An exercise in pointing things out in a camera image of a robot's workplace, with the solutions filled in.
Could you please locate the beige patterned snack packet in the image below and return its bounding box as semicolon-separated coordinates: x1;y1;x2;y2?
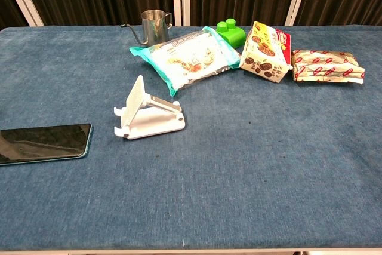
291;48;366;86

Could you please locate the green toy building block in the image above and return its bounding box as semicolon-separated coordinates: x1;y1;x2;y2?
216;18;247;49

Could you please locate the steel gooseneck pitcher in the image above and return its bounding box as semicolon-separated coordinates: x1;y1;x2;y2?
120;9;174;48

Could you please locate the cookie box with red side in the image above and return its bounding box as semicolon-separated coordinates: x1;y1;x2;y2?
239;20;293;84

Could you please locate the blue table cloth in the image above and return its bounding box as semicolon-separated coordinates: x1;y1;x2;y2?
0;24;382;251

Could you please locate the teal and white snack bag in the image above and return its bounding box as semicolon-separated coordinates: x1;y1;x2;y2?
128;26;242;97

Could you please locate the black smartphone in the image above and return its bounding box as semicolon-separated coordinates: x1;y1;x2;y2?
0;123;94;167

